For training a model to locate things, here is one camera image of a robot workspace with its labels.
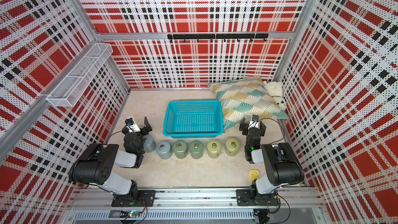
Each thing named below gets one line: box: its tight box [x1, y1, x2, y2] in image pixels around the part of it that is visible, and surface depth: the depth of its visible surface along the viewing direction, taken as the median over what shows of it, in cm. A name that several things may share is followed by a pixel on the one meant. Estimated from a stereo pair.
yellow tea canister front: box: [206, 139, 222, 160], surface depth 84 cm
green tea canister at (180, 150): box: [172, 140, 189, 160], surface depth 84 cm
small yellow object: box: [248, 169, 260, 181], surface depth 81 cm
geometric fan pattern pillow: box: [208, 76, 289, 131], surface depth 95 cm
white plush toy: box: [263, 80, 287, 111], surface depth 112 cm
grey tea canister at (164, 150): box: [155, 141, 173, 160], surface depth 84 cm
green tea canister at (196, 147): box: [189, 140, 204, 160], surface depth 84 cm
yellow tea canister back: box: [224, 136, 240, 157], surface depth 85 cm
